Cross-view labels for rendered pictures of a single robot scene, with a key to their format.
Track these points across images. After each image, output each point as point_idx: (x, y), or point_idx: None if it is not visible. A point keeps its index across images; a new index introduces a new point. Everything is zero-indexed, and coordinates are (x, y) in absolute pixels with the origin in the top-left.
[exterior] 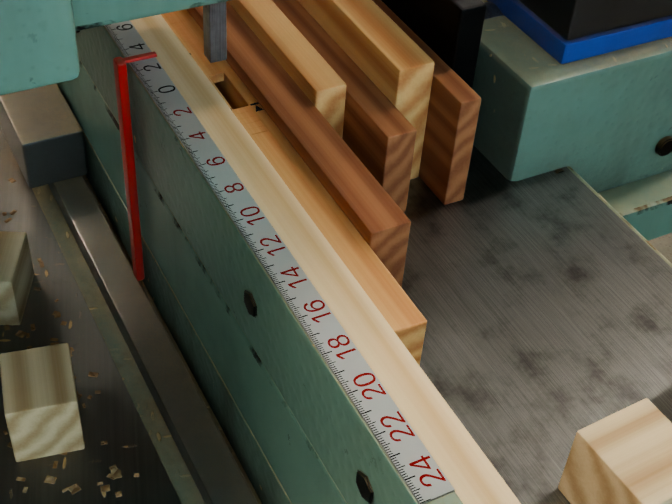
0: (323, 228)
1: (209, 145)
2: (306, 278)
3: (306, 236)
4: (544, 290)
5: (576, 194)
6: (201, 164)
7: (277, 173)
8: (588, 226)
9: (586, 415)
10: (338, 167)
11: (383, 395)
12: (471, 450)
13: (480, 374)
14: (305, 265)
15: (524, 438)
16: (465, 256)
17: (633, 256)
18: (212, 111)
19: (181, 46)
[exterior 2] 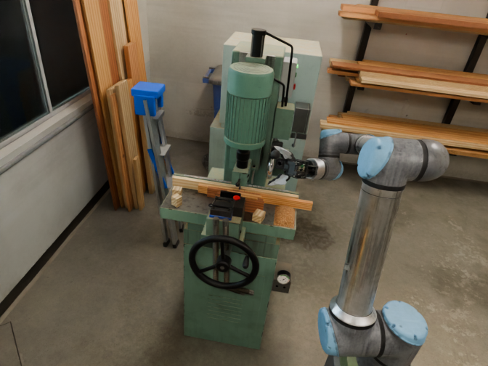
0: (212, 186)
1: (225, 181)
2: (205, 179)
3: (210, 182)
4: (198, 203)
5: (206, 213)
6: (223, 180)
7: (219, 184)
8: (202, 210)
9: (185, 197)
10: (217, 188)
11: (192, 176)
12: (185, 179)
13: (194, 195)
14: (208, 181)
15: (187, 194)
16: (207, 202)
17: (195, 210)
18: (231, 185)
19: (243, 188)
